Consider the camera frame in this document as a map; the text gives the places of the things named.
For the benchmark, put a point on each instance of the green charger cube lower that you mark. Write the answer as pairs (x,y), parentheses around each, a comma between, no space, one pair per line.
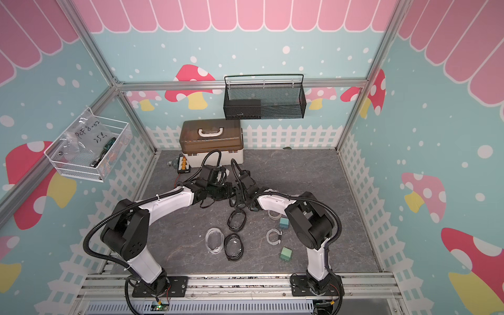
(286,254)

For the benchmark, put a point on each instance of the brown lid storage box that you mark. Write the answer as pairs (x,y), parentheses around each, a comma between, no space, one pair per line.
(200,137)

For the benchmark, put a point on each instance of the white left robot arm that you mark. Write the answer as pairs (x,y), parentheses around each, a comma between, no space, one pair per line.
(125,231)

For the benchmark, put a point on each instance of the teal charger cube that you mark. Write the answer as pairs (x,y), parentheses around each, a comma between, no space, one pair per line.
(284,223)

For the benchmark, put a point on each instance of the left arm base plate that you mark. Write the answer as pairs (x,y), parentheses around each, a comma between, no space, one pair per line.
(164,286)

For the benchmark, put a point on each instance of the green handled tool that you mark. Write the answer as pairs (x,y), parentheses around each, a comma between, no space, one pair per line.
(105,150)

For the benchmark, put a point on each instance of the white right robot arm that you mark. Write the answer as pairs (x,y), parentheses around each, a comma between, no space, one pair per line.
(315,224)

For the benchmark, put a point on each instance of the black yellow charger board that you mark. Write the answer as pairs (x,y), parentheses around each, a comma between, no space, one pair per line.
(183,165)

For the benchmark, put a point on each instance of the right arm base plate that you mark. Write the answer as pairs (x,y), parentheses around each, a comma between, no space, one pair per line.
(306,285)

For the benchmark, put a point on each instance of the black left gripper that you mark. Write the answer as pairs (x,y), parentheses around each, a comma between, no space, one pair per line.
(228,187)

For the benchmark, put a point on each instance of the white wire wall basket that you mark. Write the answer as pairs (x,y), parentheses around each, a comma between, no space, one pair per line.
(78,168)

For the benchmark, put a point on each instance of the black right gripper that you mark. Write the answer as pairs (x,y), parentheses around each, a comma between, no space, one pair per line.
(237,195)

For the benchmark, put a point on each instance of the black wire mesh basket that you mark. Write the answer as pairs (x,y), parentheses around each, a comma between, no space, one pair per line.
(265,96)

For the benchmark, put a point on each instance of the clear labelled plastic bag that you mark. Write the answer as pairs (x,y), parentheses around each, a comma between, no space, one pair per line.
(87,135)

